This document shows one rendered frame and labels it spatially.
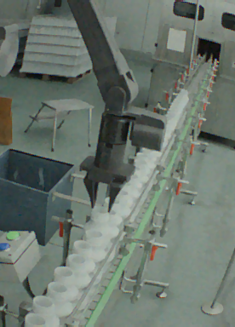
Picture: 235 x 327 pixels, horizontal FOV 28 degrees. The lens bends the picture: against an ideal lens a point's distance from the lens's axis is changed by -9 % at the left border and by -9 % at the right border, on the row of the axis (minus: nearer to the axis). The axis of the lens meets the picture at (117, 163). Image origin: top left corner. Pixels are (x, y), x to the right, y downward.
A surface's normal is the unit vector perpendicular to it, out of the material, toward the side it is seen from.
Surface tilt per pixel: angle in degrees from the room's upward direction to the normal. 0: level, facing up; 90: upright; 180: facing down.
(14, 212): 90
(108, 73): 90
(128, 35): 90
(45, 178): 90
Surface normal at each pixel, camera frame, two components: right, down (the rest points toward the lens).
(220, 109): -0.24, 0.31
